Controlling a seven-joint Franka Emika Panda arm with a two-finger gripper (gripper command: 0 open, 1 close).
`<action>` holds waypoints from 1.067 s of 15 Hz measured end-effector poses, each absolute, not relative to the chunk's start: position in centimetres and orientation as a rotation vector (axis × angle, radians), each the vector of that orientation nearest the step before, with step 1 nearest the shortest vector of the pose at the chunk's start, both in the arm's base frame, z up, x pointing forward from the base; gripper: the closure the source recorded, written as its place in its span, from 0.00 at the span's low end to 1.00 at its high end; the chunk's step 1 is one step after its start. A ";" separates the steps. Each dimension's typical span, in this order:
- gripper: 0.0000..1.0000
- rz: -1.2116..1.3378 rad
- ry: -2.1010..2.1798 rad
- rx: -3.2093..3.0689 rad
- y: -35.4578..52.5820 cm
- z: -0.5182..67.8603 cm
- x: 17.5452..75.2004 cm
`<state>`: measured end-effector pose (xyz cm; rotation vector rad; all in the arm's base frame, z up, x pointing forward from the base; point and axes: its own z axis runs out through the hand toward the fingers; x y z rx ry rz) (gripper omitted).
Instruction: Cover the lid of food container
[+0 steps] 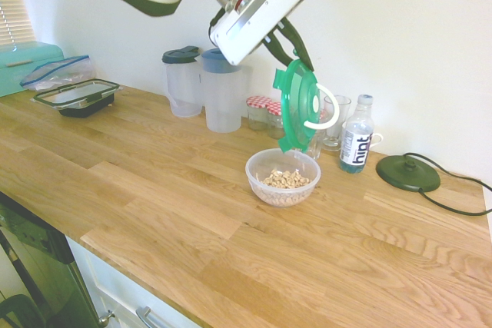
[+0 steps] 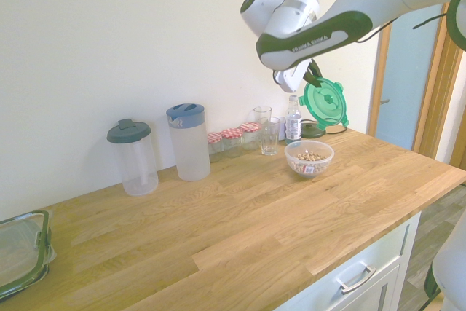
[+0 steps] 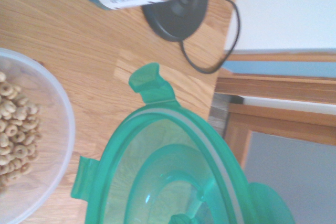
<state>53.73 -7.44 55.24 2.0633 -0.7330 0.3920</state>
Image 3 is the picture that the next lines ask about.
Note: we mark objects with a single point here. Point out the green round container lid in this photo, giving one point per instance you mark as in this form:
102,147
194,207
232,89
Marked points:
168,155

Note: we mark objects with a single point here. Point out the dark round kettle base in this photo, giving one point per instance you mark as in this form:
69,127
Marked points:
178,22

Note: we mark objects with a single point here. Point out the wooden framed furniture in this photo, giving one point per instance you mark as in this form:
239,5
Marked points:
275,87

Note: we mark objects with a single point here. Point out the clear round plastic bowl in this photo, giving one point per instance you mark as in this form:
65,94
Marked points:
57,119

